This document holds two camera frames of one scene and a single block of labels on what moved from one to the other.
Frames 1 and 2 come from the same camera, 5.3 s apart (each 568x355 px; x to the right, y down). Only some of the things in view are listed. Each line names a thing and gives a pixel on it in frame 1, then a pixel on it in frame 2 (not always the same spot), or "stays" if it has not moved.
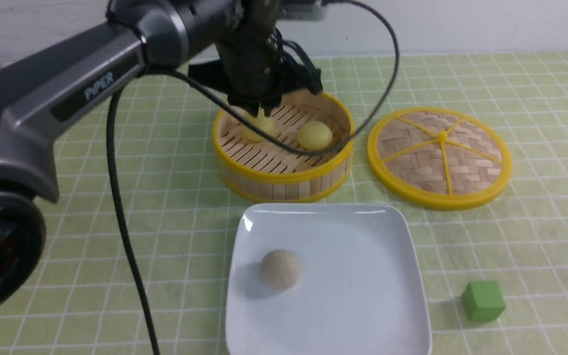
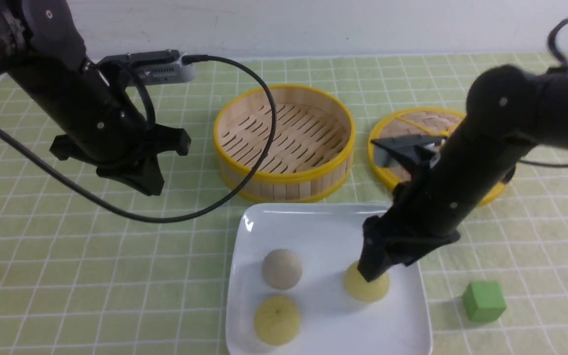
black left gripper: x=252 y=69 -> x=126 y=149
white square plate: x=360 y=290 stays
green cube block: x=483 y=301 stays
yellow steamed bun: x=314 y=135 -> x=358 y=287
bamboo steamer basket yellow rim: x=266 y=171 stays
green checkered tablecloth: x=539 y=237 stays
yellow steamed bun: x=255 y=133 -> x=277 y=320
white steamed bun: x=280 y=269 stays
